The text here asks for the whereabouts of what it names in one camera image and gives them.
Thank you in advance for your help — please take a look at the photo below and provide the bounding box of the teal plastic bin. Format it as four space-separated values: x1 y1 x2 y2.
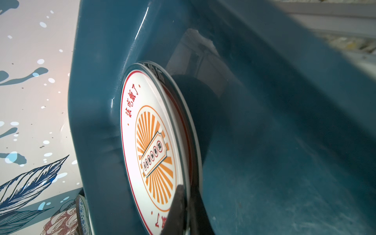
68 1 376 235

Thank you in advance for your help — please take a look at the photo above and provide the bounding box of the orange plastic plate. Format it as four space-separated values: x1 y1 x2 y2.
75 195 93 235

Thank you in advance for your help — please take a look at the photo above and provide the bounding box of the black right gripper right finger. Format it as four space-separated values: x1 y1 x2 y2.
189 187 214 235

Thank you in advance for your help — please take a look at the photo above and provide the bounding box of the white plate orange sunburst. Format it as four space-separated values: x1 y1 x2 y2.
120 63 189 235

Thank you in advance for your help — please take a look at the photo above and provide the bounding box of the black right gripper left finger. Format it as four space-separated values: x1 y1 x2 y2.
161 185 186 235

